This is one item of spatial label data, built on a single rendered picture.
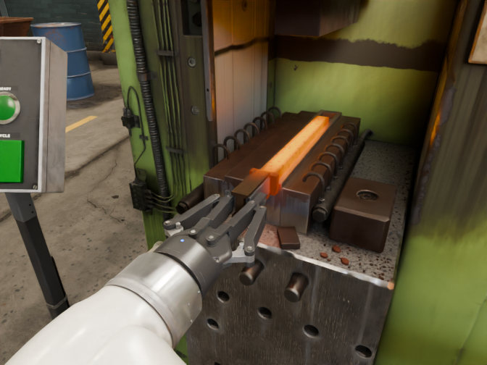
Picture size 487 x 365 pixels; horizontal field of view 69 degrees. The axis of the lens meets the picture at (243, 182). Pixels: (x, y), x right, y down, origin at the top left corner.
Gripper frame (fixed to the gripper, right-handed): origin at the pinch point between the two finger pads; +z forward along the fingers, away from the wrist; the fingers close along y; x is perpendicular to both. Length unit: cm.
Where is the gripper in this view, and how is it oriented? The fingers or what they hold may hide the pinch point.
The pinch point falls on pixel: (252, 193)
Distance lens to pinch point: 54.1
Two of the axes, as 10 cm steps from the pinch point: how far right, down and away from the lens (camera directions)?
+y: 8.9, 2.1, -4.0
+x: -0.1, -8.7, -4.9
